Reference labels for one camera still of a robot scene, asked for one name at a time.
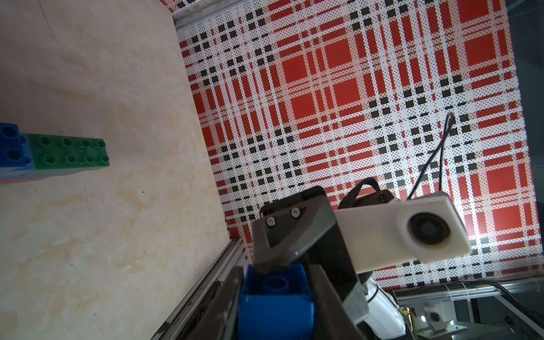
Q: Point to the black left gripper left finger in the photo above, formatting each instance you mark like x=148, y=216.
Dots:
x=219, y=321

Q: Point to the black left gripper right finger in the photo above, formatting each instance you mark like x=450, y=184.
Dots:
x=331, y=320

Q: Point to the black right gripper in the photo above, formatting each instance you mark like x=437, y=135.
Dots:
x=302, y=229

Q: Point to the blue lego brick front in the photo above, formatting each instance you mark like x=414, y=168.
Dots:
x=277, y=305

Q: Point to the green lego brick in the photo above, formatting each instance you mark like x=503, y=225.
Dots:
x=56, y=152

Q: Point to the blue tiny lego brick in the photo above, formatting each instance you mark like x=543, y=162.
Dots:
x=16, y=154

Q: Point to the red lego brick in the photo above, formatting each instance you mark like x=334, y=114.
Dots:
x=14, y=180

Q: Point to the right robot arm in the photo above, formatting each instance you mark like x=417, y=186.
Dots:
x=384, y=320

